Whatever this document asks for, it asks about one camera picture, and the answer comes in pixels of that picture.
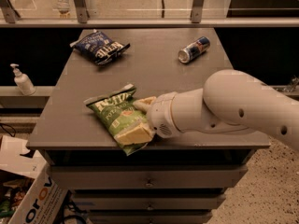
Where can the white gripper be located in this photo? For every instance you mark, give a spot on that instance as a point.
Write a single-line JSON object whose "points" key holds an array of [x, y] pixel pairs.
{"points": [[159, 115]]}

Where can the redbull can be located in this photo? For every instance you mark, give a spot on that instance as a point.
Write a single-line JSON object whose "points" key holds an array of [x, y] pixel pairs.
{"points": [[194, 50]]}

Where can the grey drawer cabinet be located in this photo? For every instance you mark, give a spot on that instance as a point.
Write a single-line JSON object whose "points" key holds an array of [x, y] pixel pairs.
{"points": [[190, 173]]}

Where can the white cardboard box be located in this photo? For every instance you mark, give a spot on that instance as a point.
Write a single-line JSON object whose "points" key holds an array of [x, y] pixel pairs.
{"points": [[28, 193]]}

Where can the white pump bottle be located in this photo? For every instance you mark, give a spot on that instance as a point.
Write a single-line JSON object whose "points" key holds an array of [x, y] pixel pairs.
{"points": [[22, 81]]}

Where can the blue kettle chip bag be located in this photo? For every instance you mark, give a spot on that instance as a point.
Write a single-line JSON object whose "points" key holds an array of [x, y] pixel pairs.
{"points": [[99, 48]]}

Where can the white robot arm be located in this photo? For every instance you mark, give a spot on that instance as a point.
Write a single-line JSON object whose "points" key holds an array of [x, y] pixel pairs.
{"points": [[230, 102]]}

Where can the green jalapeno chip bag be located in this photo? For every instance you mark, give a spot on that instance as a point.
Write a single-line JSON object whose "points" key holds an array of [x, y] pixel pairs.
{"points": [[116, 112]]}

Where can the top drawer knob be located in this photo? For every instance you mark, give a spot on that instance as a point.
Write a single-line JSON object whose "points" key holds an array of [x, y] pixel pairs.
{"points": [[149, 183]]}

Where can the metal bracket on ledge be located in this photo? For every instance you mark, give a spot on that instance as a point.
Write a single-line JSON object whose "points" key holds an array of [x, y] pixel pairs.
{"points": [[292, 85]]}

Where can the grey metal railing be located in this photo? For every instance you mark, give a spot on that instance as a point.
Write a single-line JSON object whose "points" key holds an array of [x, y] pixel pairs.
{"points": [[150, 13]]}

